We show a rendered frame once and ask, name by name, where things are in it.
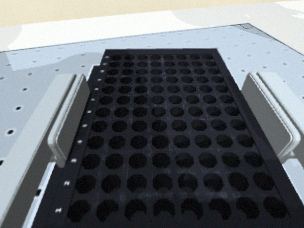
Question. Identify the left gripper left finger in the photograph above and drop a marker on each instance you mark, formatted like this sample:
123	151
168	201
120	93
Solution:
47	137

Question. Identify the black well plate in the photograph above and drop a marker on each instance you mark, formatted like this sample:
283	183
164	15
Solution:
158	125

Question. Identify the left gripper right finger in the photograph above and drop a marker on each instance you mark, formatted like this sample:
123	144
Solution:
278	111

